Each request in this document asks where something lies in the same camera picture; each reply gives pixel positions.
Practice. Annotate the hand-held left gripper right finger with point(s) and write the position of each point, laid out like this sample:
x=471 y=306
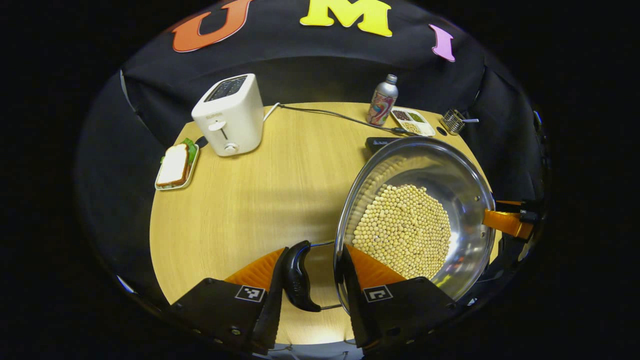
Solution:
x=352 y=300

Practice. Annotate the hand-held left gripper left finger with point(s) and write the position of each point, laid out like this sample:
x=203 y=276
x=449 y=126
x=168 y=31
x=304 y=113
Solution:
x=274 y=310

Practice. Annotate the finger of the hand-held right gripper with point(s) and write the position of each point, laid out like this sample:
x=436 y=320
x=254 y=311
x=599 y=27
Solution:
x=505 y=222
x=525 y=203

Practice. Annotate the stainless steel pot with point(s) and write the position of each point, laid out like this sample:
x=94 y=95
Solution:
x=450 y=165

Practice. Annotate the pile of soybeans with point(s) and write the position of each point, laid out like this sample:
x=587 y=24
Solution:
x=405 y=225

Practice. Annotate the black induction cooktop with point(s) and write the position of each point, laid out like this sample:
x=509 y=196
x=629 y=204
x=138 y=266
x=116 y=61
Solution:
x=375 y=144

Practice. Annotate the black table grommet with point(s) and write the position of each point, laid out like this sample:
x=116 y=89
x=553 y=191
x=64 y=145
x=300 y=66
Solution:
x=441 y=131
x=201 y=142

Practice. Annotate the white divided spice tray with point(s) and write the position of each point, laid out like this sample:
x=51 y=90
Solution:
x=412 y=121

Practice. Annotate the white printed sheets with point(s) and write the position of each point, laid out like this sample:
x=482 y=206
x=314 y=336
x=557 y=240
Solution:
x=125 y=284

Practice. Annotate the white rectangular plate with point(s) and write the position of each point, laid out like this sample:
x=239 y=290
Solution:
x=194 y=167

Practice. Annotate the silver bottle with colourful label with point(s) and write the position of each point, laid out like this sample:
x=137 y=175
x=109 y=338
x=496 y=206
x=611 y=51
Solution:
x=382 y=100

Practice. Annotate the sandwich with lettuce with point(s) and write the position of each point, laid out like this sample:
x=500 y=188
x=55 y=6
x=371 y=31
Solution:
x=174 y=165

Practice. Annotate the white toaster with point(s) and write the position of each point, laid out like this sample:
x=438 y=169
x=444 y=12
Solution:
x=235 y=125

